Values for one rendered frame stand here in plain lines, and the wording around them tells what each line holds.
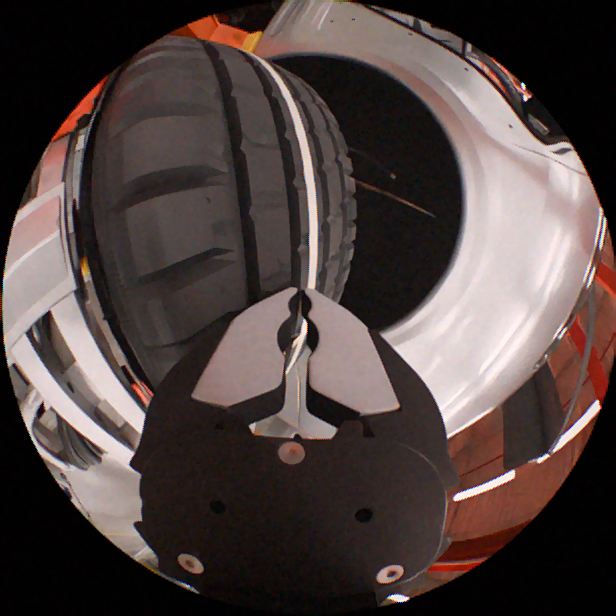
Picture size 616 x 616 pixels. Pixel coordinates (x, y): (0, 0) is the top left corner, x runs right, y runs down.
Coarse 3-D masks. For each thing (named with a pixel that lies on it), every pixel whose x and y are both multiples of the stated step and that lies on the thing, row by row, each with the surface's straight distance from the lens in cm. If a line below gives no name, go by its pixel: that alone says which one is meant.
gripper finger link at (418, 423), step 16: (384, 352) 8; (384, 368) 8; (400, 368) 8; (400, 384) 7; (416, 384) 8; (400, 400) 7; (416, 400) 7; (432, 400) 8; (368, 416) 7; (384, 416) 7; (400, 416) 7; (416, 416) 7; (432, 416) 7; (368, 432) 6; (384, 432) 6; (400, 432) 6; (416, 432) 7; (432, 432) 7; (416, 448) 6; (432, 448) 7; (448, 448) 7; (448, 464) 7; (448, 480) 7
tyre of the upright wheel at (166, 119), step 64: (128, 64) 16; (192, 64) 13; (256, 64) 20; (128, 128) 9; (192, 128) 9; (256, 128) 12; (320, 128) 20; (128, 192) 8; (192, 192) 8; (256, 192) 10; (320, 192) 16; (128, 256) 8; (192, 256) 8; (256, 256) 11; (320, 256) 17; (128, 320) 11; (192, 320) 9
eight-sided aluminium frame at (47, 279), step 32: (64, 160) 15; (64, 192) 13; (32, 224) 12; (64, 224) 12; (32, 256) 11; (64, 256) 11; (32, 288) 12; (64, 288) 12; (32, 320) 12; (64, 320) 12; (96, 320) 60; (32, 352) 13; (96, 352) 14; (64, 384) 16; (96, 384) 15; (128, 384) 48; (64, 416) 16; (96, 416) 20; (128, 416) 19; (128, 448) 22
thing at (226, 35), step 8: (208, 16) 70; (192, 24) 63; (200, 24) 66; (208, 24) 71; (216, 24) 75; (176, 32) 62; (184, 32) 62; (192, 32) 62; (200, 32) 67; (208, 32) 71; (216, 32) 77; (224, 32) 78; (232, 32) 80; (240, 32) 82; (216, 40) 75; (224, 40) 77; (232, 40) 79; (240, 40) 81
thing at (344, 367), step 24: (312, 312) 10; (336, 312) 10; (312, 336) 9; (336, 336) 9; (360, 336) 9; (312, 360) 7; (336, 360) 8; (360, 360) 8; (312, 384) 7; (336, 384) 7; (360, 384) 7; (384, 384) 7; (312, 408) 8; (336, 408) 7; (360, 408) 6; (384, 408) 7
